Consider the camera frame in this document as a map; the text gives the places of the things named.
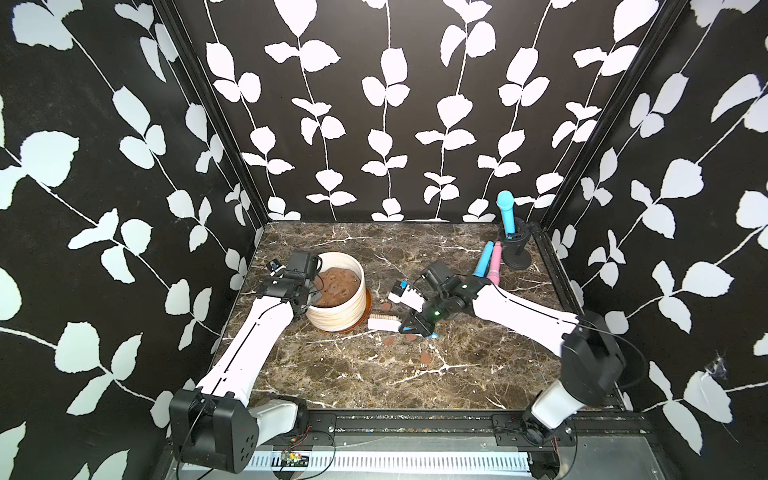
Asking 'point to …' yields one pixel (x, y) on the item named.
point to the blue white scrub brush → (390, 324)
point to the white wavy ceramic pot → (346, 316)
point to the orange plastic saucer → (361, 323)
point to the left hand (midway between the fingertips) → (306, 291)
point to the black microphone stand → (514, 254)
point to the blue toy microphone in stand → (505, 201)
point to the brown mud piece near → (425, 357)
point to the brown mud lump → (335, 286)
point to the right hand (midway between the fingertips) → (401, 323)
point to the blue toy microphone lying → (484, 259)
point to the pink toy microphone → (494, 272)
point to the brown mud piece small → (389, 341)
